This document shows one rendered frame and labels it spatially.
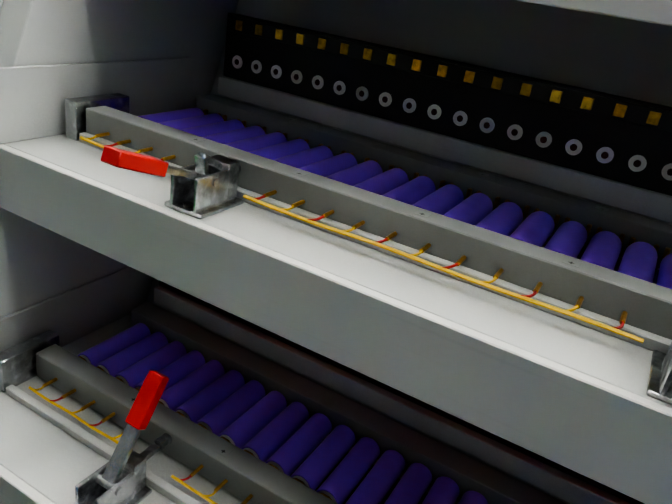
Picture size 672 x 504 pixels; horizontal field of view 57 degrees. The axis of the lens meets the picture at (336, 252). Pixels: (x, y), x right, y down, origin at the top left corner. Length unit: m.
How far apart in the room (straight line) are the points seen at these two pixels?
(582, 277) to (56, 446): 0.36
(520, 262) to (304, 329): 0.12
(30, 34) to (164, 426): 0.28
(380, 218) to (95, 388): 0.25
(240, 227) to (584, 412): 0.20
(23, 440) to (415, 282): 0.30
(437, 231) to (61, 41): 0.30
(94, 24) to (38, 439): 0.30
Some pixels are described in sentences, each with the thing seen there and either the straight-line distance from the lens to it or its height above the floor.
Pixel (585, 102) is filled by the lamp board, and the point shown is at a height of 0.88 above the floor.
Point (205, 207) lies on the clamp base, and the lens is 0.36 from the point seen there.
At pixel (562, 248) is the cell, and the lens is 0.36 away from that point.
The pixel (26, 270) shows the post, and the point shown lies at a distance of 0.52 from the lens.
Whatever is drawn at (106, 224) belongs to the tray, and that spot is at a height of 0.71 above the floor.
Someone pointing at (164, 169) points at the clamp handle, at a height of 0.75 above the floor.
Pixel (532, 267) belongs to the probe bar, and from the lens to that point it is 0.33.
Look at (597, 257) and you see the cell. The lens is 0.36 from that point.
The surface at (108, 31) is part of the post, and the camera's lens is 0.52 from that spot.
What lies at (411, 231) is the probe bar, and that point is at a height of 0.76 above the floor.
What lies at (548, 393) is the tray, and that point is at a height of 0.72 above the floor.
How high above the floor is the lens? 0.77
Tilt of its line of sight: 5 degrees down
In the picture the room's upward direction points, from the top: 18 degrees clockwise
